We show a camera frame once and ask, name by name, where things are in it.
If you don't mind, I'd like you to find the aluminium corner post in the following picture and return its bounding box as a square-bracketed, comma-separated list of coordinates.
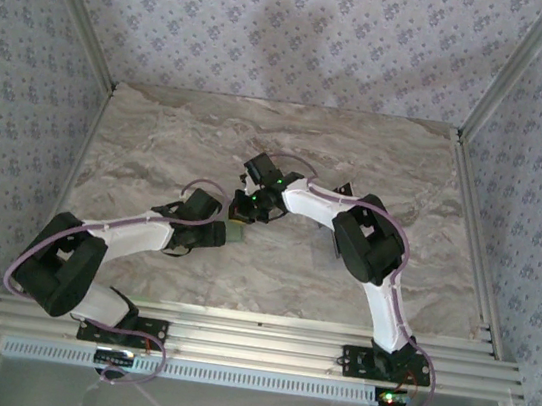
[456, 0, 542, 152]
[18, 0, 130, 92]

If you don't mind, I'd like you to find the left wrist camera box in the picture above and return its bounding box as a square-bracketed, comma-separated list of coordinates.
[181, 186, 227, 225]

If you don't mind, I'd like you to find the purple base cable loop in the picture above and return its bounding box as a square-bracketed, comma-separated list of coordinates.
[377, 354, 441, 406]
[96, 328, 170, 394]

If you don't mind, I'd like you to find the aluminium table side rail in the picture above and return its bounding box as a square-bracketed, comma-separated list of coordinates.
[13, 74, 117, 304]
[424, 132, 536, 361]

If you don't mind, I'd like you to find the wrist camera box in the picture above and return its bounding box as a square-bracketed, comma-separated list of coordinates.
[181, 186, 227, 225]
[241, 148, 285, 189]

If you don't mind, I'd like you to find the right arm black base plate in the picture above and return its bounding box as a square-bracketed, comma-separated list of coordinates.
[338, 342, 435, 388]

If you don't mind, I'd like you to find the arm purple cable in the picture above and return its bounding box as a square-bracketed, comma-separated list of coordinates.
[249, 152, 460, 368]
[1, 153, 228, 324]

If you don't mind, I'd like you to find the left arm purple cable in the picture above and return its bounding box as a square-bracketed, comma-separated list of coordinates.
[1, 153, 228, 324]

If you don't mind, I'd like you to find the slotted grey cable tray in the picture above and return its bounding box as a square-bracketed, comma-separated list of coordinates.
[0, 332, 381, 406]

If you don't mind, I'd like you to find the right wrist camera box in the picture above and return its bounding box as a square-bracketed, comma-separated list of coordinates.
[241, 148, 285, 189]

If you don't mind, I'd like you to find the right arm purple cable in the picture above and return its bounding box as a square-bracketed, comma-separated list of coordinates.
[249, 152, 460, 368]

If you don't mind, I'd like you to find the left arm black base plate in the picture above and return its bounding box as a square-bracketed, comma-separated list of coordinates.
[75, 307, 171, 352]

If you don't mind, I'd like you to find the aluminium mounting rail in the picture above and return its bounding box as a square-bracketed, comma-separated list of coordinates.
[0, 275, 532, 406]

